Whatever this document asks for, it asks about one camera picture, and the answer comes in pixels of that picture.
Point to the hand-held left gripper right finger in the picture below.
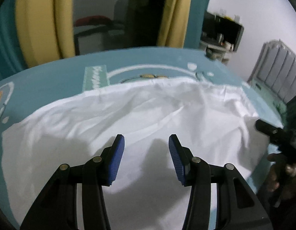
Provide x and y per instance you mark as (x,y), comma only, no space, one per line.
(175,163)

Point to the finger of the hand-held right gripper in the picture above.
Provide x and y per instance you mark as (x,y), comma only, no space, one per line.
(266,128)

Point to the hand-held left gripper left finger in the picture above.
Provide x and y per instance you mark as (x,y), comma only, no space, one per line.
(117,160)

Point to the large white garment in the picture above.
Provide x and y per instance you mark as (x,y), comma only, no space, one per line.
(138,115)

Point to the person's right hand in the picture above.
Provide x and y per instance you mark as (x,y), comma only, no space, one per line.
(279,172)

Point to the grey ribbed radiator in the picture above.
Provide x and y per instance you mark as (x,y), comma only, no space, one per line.
(277,69)

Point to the teal printed bed sheet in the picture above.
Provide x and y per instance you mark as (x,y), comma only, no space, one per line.
(54,76)

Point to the narrow teal curtain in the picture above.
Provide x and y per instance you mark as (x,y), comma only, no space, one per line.
(198,12)

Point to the narrow yellow curtain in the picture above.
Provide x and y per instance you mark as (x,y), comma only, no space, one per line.
(173,14)

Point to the dark window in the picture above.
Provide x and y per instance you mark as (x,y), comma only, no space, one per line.
(102,4)

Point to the wide teal curtain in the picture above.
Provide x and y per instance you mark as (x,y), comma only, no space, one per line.
(6,43)

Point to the black wall shelf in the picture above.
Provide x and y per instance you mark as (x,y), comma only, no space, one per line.
(224,28)

